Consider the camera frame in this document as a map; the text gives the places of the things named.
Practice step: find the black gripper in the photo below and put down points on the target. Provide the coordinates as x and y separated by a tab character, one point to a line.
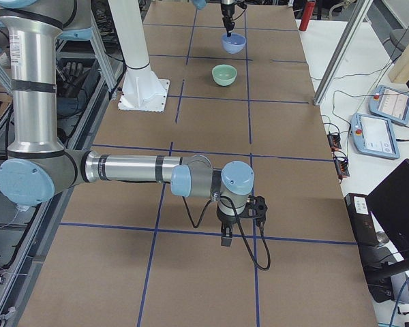
227	12
225	221

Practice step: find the blue bowl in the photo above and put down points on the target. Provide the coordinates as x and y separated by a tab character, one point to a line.
233	43

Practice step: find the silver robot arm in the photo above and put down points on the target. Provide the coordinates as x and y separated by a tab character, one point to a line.
200	4
38	166

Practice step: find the green bowl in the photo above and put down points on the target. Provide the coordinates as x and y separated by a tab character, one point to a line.
224	75

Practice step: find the red cylinder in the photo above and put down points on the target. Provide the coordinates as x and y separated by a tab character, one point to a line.
307	14

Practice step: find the black box device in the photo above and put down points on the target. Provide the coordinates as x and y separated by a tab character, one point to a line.
361	220

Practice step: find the orange black connector block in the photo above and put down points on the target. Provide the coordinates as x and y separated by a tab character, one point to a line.
334	140

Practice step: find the black monitor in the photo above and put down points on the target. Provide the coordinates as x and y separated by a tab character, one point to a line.
389	202

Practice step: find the near blue teach pendant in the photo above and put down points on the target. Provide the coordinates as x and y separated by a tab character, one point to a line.
374	136

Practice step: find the blue teach pendant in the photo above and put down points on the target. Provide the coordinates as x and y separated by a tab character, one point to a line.
391	104
374	136

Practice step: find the far blue teach pendant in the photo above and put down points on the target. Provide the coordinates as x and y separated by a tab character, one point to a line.
391	104

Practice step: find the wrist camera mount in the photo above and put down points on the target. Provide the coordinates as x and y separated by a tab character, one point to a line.
256	210

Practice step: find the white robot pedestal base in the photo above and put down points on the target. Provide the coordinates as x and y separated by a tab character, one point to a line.
142	90

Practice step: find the aluminium frame post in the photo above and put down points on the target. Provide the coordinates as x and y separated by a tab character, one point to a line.
350	31

